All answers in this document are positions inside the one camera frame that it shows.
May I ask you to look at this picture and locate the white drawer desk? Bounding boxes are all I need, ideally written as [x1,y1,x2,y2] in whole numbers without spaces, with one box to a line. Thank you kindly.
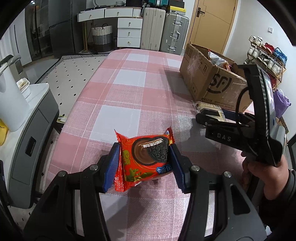
[77,7,142,48]

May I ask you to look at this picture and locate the wooden shoe rack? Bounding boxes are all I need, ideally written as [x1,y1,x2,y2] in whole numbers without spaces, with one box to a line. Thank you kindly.
[244,36,287,90]

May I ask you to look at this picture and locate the SF Express cardboard box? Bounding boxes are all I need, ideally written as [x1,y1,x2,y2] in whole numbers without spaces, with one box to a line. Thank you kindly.
[180,44,247,111]

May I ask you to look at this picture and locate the red oreo snack pack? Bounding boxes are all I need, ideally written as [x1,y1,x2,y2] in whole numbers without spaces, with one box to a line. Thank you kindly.
[114,128,175,192]

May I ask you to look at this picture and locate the white dotted rug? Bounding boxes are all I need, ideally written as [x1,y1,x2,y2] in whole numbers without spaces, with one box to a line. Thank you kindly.
[37,53,108,117]

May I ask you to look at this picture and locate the stacked shoe boxes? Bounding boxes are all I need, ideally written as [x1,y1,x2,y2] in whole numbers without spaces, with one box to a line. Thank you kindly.
[166,0,186,15]

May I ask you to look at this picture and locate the woven laundry basket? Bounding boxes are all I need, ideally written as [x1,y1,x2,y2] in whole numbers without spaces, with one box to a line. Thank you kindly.
[91,23,113,53]

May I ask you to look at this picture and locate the white bowl on cabinet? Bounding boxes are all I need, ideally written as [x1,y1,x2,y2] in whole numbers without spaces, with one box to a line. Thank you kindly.
[16,78,31,98]

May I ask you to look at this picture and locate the grey white side cabinet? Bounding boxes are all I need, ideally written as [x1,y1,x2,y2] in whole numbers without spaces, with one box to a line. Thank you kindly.
[1,83,59,209]

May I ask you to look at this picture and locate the pink plaid tablecloth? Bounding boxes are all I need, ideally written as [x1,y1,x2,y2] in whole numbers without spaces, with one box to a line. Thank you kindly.
[46,49,243,240]

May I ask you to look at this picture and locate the beige black snack packet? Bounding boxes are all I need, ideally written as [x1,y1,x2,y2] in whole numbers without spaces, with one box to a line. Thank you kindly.
[193,101,226,122]

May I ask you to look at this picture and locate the purple gift bag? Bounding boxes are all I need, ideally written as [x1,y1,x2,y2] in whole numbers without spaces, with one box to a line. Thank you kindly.
[273,89,292,119]

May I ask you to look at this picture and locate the person's right hand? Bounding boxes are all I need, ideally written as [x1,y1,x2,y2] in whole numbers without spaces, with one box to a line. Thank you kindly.
[241,152,290,200]

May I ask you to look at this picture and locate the wooden door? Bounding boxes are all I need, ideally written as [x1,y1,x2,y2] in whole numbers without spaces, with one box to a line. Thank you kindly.
[186,0,238,54]

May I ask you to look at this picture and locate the dark grey refrigerator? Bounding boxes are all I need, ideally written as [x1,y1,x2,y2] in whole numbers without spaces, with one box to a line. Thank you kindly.
[48,0,86,58]

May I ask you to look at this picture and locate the black glass cabinet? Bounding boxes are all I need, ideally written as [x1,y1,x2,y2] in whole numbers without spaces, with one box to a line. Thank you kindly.
[25,0,53,61]

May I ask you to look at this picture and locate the yellow bag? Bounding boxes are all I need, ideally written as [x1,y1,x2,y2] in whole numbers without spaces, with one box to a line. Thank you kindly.
[0,120,9,146]

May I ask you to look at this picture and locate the beige hard suitcase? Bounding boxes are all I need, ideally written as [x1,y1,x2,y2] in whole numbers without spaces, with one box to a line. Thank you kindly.
[140,8,166,51]

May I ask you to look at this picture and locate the silver aluminium suitcase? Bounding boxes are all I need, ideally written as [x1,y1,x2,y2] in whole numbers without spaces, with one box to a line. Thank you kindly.
[159,13,189,55]

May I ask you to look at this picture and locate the white kettle jug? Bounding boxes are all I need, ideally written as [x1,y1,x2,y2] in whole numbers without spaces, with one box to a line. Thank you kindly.
[0,63,30,132]

